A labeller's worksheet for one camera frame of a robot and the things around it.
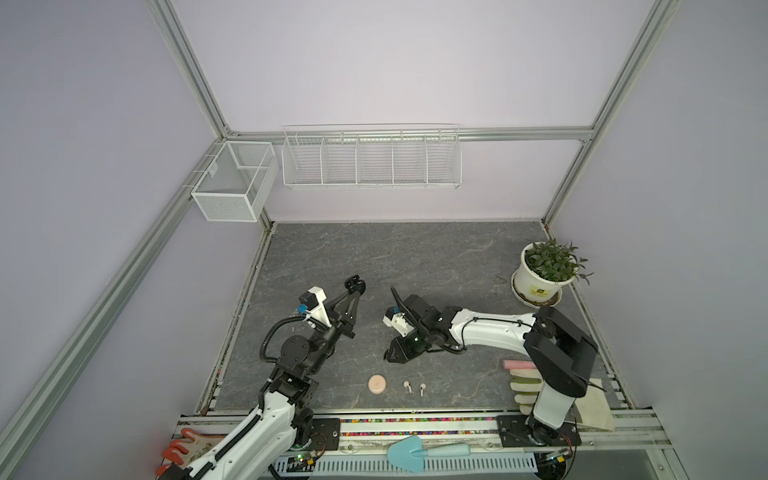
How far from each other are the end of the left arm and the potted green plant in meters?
0.54

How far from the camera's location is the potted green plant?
871 mm

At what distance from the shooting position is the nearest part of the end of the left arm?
66 cm
